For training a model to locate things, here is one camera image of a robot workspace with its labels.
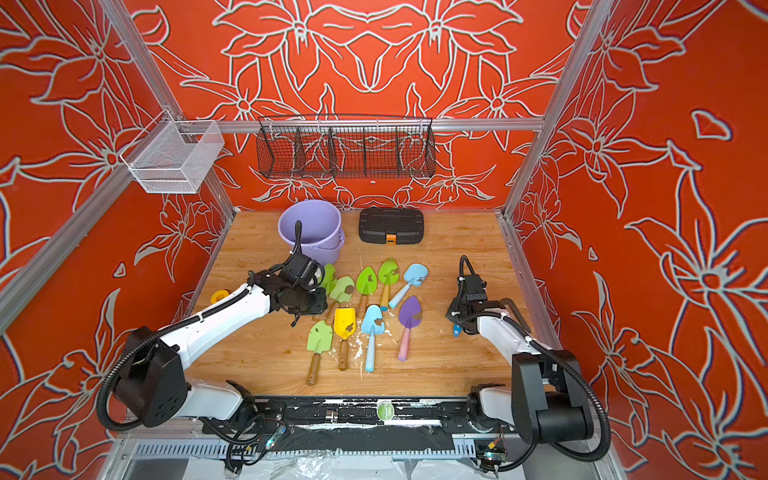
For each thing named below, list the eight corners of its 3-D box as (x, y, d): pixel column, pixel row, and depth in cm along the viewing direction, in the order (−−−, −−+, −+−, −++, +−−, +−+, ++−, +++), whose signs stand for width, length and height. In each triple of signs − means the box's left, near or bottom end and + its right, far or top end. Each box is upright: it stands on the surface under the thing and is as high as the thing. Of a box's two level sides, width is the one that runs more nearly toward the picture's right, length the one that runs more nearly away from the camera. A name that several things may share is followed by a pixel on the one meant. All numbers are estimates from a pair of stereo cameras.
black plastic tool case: (359, 245, 109) (358, 236, 105) (361, 218, 118) (360, 208, 114) (424, 245, 109) (425, 235, 104) (420, 218, 118) (422, 208, 114)
